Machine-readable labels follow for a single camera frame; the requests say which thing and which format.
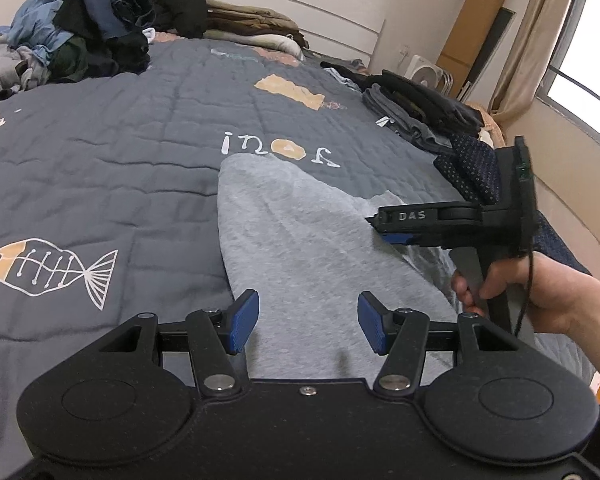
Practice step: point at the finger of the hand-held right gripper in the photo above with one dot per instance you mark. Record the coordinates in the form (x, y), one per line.
(400, 238)
(410, 217)

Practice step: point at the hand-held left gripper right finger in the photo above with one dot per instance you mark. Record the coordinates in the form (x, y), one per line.
(372, 322)

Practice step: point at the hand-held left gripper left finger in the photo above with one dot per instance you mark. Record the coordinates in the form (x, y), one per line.
(244, 320)

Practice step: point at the grey t-shirt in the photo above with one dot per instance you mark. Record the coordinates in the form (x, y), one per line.
(300, 250)

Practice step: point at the stack of folded dark clothes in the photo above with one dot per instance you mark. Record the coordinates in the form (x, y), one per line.
(420, 105)

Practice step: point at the person's right hand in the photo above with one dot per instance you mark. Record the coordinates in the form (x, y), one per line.
(545, 290)

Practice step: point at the navy dotted cloth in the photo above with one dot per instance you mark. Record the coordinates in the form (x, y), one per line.
(472, 170)

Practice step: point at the white clothing tag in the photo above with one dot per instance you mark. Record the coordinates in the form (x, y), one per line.
(382, 121)

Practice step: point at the white box fan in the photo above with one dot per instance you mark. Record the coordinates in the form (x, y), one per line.
(425, 75)

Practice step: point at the black board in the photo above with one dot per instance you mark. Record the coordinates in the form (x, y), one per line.
(497, 45)

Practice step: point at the beige curtain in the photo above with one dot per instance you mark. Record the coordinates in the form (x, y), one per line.
(535, 35)

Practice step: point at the window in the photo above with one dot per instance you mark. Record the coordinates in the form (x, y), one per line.
(595, 50)

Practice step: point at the brown cardboard roll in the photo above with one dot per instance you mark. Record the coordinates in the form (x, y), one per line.
(475, 25)

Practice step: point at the grey printed quilt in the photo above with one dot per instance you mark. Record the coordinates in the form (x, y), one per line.
(130, 160)

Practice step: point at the white bed headboard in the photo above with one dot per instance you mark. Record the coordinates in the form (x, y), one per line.
(330, 15)

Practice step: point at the cream pillow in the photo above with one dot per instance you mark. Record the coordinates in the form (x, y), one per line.
(275, 42)

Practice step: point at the brown coat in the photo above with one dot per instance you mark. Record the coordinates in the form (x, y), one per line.
(250, 20)

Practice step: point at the white sock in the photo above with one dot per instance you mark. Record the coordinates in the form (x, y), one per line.
(149, 35)

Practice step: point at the dark green garment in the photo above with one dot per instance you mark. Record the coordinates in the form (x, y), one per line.
(72, 57)

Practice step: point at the black jacket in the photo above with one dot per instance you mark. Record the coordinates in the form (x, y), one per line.
(180, 2)

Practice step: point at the grey crumpled garment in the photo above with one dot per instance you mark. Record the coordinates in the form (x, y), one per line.
(5, 67)

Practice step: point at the light blue garment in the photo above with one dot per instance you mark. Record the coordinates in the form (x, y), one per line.
(35, 25)

